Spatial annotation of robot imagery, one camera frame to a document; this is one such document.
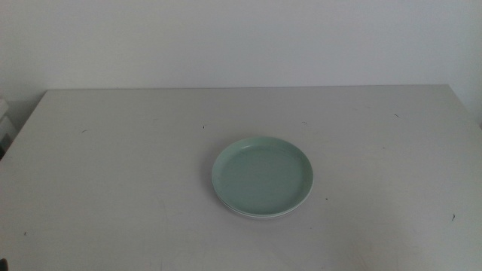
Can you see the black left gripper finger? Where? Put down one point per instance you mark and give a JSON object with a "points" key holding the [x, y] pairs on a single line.
{"points": [[3, 265]]}

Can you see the white shallow plastic bowl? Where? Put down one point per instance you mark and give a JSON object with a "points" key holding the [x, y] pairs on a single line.
{"points": [[260, 217]]}

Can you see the mint green shallow plastic bowl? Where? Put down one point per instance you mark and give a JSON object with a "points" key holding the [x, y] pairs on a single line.
{"points": [[263, 177]]}

